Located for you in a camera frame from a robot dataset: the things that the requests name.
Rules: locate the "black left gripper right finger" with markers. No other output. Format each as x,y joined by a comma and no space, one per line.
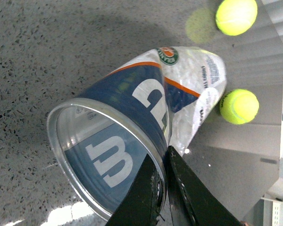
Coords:
191,203

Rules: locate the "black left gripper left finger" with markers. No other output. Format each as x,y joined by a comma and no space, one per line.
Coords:
141,205

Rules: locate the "clear Wilson tennis ball can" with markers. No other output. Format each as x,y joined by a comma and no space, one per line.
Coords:
102,136

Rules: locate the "Wilson 3 tennis ball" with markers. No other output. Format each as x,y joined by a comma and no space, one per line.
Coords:
239,106

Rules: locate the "plain yellow tennis ball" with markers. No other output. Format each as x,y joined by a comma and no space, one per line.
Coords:
234,17

